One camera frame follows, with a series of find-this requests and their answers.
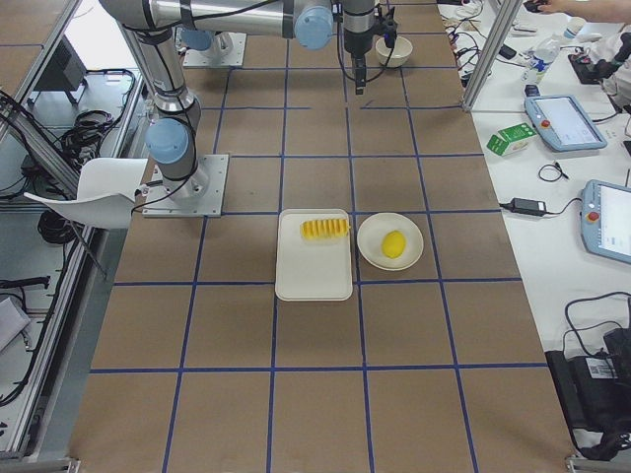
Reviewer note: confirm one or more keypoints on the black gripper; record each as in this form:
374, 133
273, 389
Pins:
356, 35

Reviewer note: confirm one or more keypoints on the sliced yellow bread loaf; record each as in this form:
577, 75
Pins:
324, 228

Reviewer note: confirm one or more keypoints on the cream round plate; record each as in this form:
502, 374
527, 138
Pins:
372, 231

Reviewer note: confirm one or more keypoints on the person's hand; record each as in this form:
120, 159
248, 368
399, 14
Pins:
535, 6

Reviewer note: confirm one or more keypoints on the cream bowl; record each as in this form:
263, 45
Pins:
394, 58

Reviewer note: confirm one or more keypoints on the green white carton box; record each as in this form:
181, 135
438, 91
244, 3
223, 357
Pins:
511, 139

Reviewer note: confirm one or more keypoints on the yellow lemon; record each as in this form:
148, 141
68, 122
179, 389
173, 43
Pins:
393, 244

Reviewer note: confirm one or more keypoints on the white rectangular tray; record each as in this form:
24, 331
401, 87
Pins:
309, 270

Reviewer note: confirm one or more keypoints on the clear water bottle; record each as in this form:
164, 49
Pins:
542, 58

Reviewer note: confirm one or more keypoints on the black power adapter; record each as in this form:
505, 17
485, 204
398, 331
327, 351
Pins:
528, 207

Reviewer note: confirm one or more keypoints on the blue teach pendant far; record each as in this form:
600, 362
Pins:
563, 124

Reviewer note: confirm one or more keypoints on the blue teach pendant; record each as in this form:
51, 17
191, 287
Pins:
605, 220
563, 124

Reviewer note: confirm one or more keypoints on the blue teach pendant near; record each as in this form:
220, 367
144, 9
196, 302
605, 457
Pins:
605, 220

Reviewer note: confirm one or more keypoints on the white plastic chair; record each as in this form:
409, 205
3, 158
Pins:
105, 194

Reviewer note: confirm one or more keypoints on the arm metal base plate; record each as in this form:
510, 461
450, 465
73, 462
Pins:
201, 196
226, 50

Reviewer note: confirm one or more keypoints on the aluminium frame post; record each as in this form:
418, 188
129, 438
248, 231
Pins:
498, 32

